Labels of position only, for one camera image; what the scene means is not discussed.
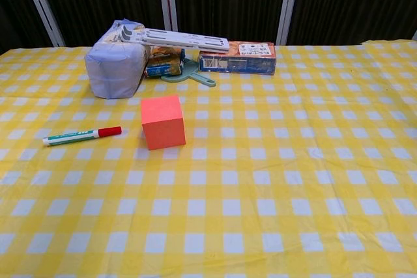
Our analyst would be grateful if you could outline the pink cube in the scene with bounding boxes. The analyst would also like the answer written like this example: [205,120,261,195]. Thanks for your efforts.
[140,94,186,151]

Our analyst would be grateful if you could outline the thin multicoloured stick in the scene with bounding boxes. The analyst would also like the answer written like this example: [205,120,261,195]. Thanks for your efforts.
[42,126,123,147]

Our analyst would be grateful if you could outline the small blue orange snack packet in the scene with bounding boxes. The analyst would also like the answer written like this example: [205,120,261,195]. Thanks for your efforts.
[144,46,186,79]

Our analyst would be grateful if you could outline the orange blue cardboard box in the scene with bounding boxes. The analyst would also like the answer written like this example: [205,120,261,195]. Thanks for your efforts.
[197,40,277,76]

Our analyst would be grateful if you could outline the yellow white checked tablecloth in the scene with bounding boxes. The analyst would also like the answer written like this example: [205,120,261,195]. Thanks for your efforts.
[0,39,417,278]

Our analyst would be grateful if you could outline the blue white paper-wrapped bag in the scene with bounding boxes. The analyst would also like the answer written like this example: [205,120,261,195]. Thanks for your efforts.
[83,19,151,100]

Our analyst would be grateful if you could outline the teal plastic handled tool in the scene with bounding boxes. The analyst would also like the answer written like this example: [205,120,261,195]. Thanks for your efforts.
[161,48,216,89]

